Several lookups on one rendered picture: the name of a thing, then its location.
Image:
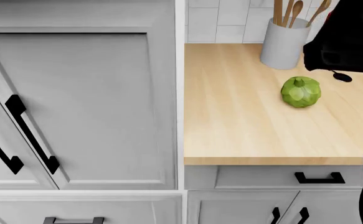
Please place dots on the large grey cabinet door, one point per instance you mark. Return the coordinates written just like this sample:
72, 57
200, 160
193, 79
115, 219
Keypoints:
87, 105

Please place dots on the grey base cabinet door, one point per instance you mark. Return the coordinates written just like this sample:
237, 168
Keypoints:
333, 207
237, 210

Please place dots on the grey under-counter drawer front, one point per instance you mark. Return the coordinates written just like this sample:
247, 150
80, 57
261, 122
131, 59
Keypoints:
262, 177

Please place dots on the white cylindrical utensil holder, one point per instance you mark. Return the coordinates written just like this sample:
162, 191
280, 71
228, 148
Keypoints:
282, 46

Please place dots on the green artichoke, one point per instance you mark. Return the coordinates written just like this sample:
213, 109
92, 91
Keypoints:
301, 92

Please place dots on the wide grey drawer front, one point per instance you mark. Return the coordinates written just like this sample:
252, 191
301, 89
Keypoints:
84, 207

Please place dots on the grey cabinet header panel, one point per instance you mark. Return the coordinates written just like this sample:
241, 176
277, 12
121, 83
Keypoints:
75, 12

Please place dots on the wooden utensil stick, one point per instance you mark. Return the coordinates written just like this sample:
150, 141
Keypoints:
287, 11

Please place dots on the small wooden spoon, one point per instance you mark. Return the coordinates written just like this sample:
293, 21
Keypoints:
296, 10

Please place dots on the small black round appliance piece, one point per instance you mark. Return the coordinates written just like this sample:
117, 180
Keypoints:
342, 77

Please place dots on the long wooden spoon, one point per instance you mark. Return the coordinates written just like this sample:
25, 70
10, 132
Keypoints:
318, 11

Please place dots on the black countertop appliance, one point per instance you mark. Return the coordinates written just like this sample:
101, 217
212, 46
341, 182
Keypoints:
349, 42

